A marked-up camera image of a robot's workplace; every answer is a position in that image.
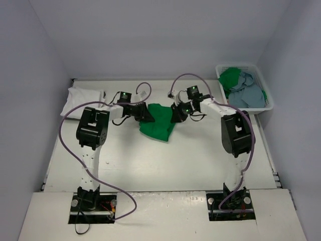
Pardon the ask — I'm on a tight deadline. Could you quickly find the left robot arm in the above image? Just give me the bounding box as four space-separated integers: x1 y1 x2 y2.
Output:
76 91 155 211

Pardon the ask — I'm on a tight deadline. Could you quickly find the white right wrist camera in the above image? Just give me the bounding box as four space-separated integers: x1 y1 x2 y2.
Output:
168 90 184 106

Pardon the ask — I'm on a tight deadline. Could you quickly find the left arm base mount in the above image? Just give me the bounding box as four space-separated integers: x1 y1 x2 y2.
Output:
68 193 117 224

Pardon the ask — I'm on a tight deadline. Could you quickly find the white t-shirt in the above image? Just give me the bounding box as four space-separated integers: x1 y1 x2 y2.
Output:
60 87 105 119

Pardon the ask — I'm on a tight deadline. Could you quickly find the light blue t-shirt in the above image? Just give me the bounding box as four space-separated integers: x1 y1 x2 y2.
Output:
228 71 265 108

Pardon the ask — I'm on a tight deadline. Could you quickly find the black loop cable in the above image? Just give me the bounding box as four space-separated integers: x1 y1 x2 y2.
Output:
74 212 91 235

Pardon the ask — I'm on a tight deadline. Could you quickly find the white plastic laundry basket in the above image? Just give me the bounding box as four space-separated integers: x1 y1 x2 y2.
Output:
215 63 274 114

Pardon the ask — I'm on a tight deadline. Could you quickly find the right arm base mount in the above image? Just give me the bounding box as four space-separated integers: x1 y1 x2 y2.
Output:
206 189 256 221

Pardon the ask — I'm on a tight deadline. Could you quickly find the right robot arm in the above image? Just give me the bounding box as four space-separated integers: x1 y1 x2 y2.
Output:
168 85 255 207

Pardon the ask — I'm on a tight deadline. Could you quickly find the green t-shirt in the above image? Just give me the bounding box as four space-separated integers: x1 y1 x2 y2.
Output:
139 103 175 142

